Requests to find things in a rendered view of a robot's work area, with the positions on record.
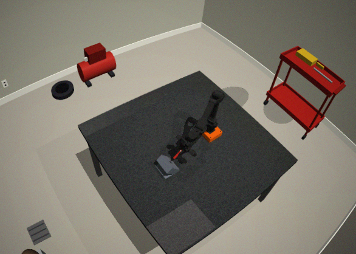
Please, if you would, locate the grey sloped panel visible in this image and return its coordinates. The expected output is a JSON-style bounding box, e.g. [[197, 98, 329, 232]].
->
[[156, 154, 179, 179]]

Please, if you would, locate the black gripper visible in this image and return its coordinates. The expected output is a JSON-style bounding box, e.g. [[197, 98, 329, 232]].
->
[[176, 135, 197, 157]]

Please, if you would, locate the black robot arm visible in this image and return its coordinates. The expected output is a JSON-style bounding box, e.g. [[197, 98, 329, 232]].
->
[[180, 90, 225, 147]]

